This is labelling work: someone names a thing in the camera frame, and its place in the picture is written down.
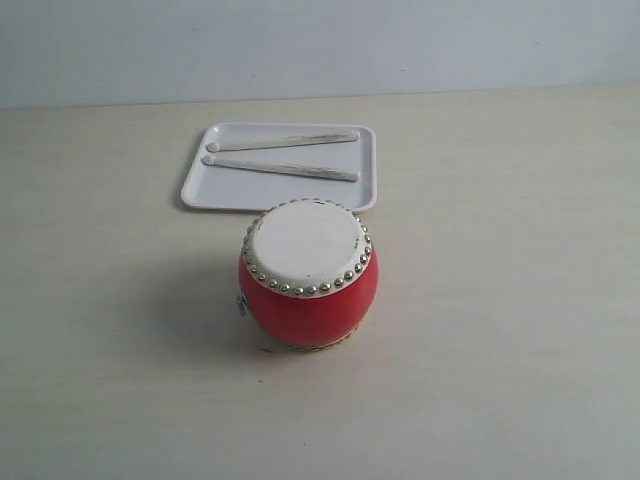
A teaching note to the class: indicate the white wooden drumstick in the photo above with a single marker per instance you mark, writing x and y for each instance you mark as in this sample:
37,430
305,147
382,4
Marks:
306,171
283,142

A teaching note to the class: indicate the red small drum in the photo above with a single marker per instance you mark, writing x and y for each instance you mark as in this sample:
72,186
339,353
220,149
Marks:
308,273

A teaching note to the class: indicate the white rectangular tray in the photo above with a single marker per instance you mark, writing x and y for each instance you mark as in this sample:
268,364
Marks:
213,188

